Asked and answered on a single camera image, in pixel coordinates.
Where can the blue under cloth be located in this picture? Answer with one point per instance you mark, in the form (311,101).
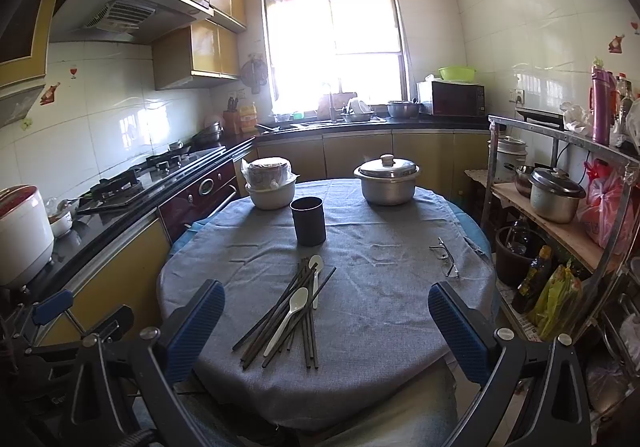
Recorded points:
(187,236)

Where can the pink thermos bottle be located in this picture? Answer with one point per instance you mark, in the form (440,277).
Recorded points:
(602,88)

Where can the range hood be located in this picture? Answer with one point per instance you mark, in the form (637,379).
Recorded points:
(123,21)

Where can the window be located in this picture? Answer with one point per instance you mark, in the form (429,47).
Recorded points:
(320,49)

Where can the white bowl with wrapped container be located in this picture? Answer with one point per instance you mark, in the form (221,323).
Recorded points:
(270,182)

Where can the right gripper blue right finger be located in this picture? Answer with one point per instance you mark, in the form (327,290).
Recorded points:
(487,360)

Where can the eyeglasses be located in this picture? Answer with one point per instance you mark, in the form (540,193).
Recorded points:
(441,252)

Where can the red plastic bag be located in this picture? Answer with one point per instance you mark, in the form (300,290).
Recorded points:
(603,194)

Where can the dark red oven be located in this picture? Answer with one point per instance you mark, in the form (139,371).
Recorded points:
(201,199)

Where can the steel pot on shelf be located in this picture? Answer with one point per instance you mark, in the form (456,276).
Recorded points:
(554,196)

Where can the gas stove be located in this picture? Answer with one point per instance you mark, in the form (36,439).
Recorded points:
(151,176)

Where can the grey tablecloth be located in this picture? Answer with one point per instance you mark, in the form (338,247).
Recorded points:
(374,332)

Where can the aluminium pot with lid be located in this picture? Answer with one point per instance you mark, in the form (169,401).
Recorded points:
(388,180)

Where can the steel bowl on counter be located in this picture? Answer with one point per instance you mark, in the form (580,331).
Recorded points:
(403,110)

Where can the metal shelf rack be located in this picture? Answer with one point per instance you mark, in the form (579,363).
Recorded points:
(608,271)

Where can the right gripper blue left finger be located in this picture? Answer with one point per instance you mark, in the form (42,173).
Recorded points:
(162,357)

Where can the white plastic spoon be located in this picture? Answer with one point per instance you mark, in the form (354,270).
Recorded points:
(296,303)
(315,265)

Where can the knife block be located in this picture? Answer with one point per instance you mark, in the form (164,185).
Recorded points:
(232,117)

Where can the black bucket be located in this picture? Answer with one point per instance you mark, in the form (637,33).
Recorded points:
(514,254)

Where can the microwave oven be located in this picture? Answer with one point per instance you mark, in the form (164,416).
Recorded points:
(450,98)

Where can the upper yellow cabinet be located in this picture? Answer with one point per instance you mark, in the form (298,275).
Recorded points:
(200,55)

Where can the black chopstick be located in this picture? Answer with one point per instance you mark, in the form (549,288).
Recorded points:
(298,317)
(265,318)

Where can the black utensil holder cup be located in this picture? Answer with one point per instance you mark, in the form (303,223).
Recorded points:
(308,218)

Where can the yellow oil bottle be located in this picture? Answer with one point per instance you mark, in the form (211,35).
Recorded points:
(248,118)

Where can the green plastic basin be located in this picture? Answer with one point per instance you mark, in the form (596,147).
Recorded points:
(457,73)

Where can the white rice cooker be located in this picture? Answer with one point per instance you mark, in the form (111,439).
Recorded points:
(26,236)

